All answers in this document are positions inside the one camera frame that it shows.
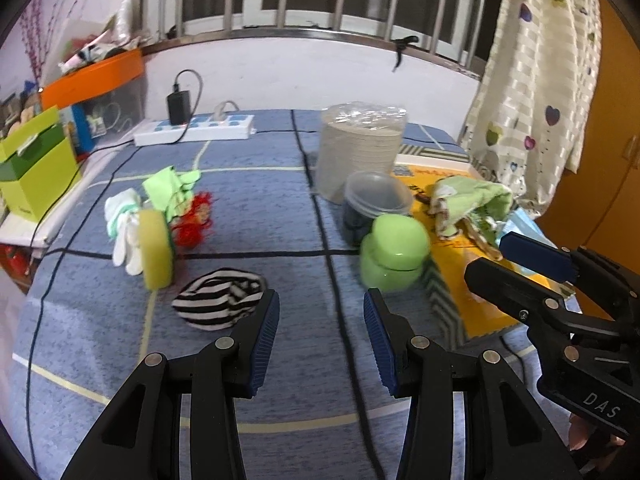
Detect black strap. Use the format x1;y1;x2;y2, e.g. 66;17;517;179
391;36;420;72

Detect white blue power strip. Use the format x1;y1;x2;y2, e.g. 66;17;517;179
133;112;256;147

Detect green cardboard box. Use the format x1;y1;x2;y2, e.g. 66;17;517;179
0;106;81;222

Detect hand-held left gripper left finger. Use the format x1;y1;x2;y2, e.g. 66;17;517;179
60;287;281;480

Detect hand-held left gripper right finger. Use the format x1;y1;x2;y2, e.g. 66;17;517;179
363;287;583;480

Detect light green cloth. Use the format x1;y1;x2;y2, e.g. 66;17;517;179
142;168;202;223

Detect red fringed ornament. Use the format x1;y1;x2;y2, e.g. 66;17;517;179
170;191;215;251

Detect green rabbit print cloth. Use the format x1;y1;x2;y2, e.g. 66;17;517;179
427;176;515;261

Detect yellow sponge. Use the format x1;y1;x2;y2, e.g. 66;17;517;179
138;210;176;291

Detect black white striped cloth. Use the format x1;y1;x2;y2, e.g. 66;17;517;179
171;268;268;332

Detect wooden wardrobe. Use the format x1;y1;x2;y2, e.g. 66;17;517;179
535;0;640;281

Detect red object under shelf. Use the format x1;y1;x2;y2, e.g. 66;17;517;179
0;242;31;281

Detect thin black cable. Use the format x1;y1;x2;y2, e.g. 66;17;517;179
500;334;538;358

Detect purple flower branches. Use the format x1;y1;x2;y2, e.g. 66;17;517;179
17;0;86;83

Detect white side shelf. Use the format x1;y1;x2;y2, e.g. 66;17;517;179
0;150;116;247

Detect heart print curtain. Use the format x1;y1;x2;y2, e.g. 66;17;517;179
457;0;603;218

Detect wrapped paper cup stack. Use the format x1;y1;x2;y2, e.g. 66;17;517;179
314;102;408;206

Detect yellow box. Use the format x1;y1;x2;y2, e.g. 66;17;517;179
390;142;583;351

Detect blue checked blanket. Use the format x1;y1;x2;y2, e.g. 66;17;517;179
10;109;581;480

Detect orange lid storage bin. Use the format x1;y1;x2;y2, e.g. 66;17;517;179
40;49;147;153

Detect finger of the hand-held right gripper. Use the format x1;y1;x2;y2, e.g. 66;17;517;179
464;257;621;337
499;231;640;333

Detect person's right hand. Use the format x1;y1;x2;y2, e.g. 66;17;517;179
567;412;626;468

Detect blue face mask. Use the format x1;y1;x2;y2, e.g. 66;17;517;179
505;210;543;241

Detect pile of packets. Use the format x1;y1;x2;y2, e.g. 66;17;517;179
57;0;146;73

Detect steel window railing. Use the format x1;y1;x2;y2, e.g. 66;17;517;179
132;0;506;81

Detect green jar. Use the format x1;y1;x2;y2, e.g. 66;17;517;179
360;215;432;292

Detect black charger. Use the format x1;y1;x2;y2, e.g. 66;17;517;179
167;90;192;125

